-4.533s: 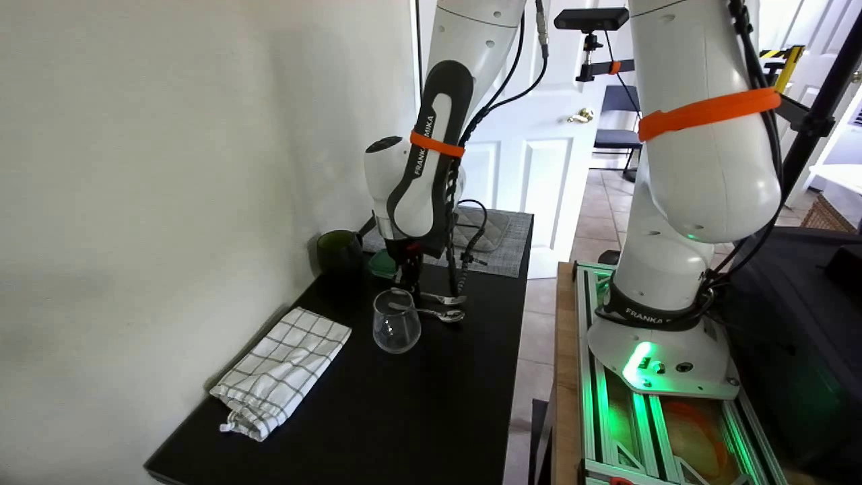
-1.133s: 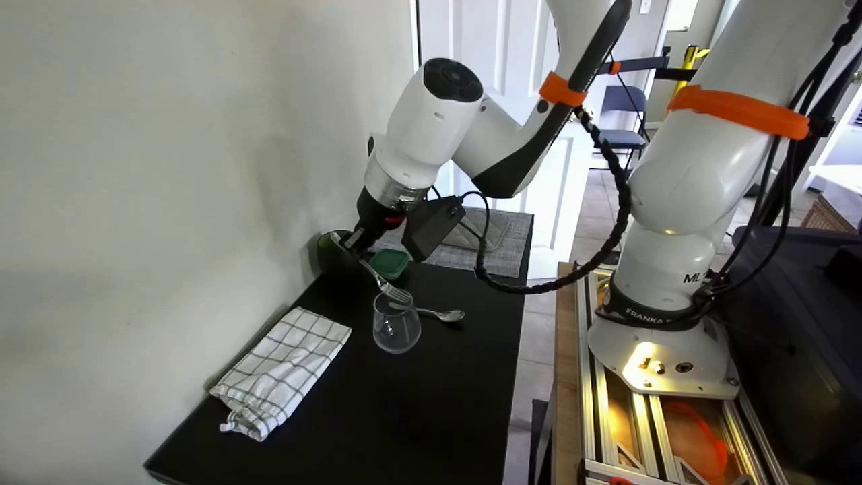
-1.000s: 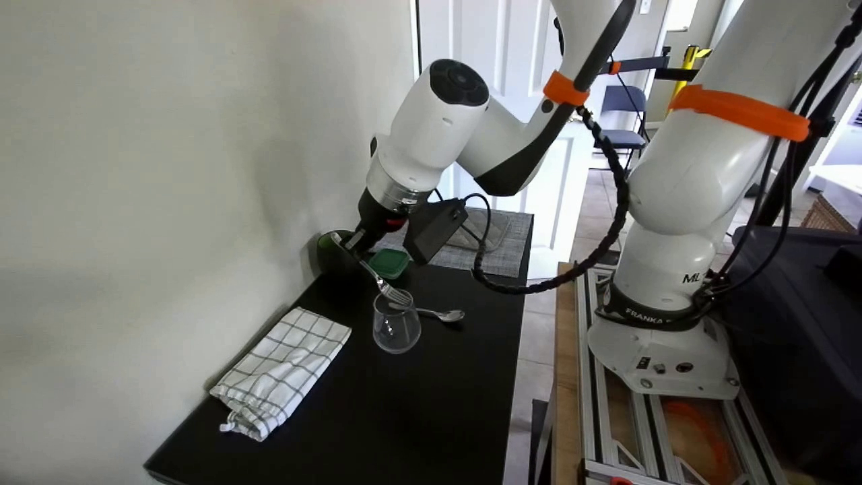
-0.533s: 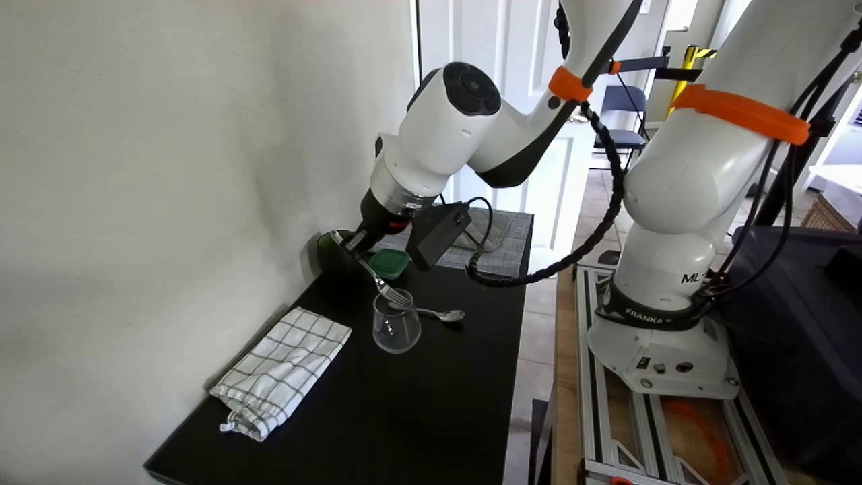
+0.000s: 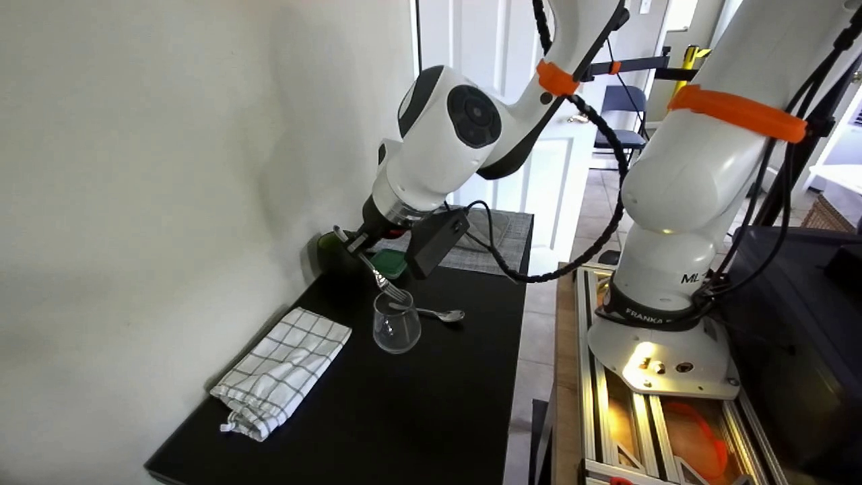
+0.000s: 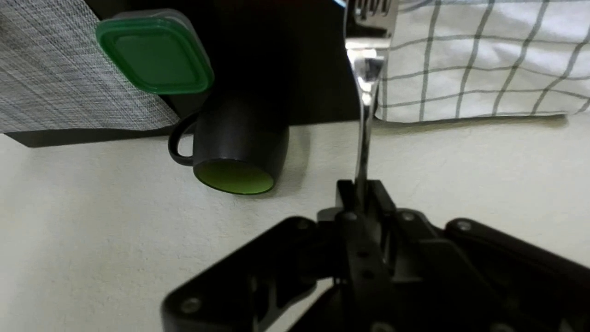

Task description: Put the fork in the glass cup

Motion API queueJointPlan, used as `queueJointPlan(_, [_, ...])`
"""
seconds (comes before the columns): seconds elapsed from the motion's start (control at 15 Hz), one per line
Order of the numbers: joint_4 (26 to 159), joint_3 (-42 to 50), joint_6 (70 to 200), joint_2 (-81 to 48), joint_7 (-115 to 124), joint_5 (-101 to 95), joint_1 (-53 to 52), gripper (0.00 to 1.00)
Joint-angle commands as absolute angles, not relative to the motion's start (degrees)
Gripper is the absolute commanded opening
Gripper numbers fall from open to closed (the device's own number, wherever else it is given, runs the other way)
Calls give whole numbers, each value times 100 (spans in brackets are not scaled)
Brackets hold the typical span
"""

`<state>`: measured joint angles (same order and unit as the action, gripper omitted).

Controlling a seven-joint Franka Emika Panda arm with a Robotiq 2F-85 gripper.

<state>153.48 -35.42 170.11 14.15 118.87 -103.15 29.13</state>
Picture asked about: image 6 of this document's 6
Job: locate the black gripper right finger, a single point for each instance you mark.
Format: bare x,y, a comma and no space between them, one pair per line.
467,277

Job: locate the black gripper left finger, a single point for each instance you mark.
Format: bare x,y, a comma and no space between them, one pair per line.
270,277

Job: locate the silver fork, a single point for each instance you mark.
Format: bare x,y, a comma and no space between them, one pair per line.
367,92

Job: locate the dark mug green inside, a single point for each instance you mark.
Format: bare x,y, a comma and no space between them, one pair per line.
240,148

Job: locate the white checked cloth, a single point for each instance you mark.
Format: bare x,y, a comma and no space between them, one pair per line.
491,61

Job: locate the black table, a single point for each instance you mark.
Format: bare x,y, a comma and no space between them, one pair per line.
296,61

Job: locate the green square container lid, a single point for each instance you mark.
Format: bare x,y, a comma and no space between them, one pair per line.
154,54

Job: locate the grey woven placemat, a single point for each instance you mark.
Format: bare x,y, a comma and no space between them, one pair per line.
56,80

